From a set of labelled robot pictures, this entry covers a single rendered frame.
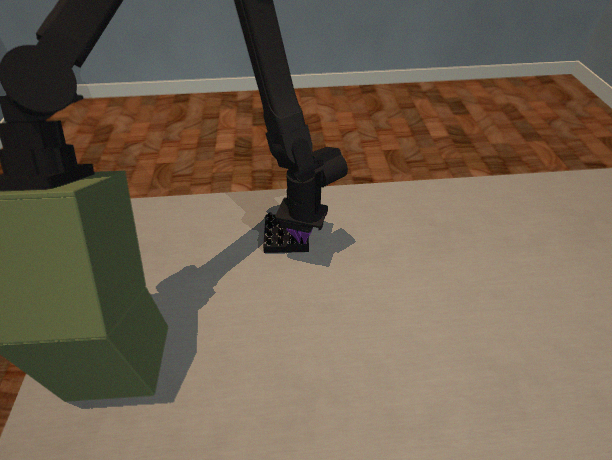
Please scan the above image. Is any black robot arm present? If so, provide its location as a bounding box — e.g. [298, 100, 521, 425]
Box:
[0, 0, 348, 214]

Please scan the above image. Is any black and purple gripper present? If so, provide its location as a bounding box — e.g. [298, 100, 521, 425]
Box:
[275, 195, 328, 244]

